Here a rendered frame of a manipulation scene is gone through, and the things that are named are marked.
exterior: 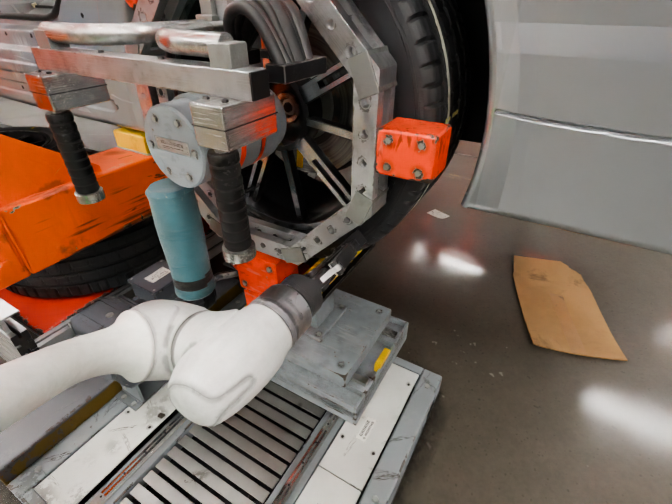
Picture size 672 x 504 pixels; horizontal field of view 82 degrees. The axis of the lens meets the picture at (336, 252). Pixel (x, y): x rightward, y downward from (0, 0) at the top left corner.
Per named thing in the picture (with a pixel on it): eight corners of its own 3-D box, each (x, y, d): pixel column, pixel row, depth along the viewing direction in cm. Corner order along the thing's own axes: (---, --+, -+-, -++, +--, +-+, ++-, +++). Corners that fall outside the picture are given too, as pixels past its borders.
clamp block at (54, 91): (112, 100, 63) (101, 65, 60) (55, 113, 56) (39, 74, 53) (93, 97, 65) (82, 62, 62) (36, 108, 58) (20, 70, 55)
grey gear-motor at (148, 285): (251, 333, 131) (236, 248, 112) (145, 434, 101) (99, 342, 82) (212, 315, 139) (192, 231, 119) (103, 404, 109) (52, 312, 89)
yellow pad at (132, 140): (188, 142, 113) (184, 125, 111) (148, 156, 104) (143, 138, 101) (156, 134, 119) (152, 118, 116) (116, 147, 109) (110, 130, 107)
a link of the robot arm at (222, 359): (284, 302, 51) (219, 291, 59) (195, 388, 40) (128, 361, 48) (305, 363, 56) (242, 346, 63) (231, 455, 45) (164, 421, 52)
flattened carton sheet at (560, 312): (577, 268, 175) (580, 262, 173) (625, 363, 130) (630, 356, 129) (508, 260, 181) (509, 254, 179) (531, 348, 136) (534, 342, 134)
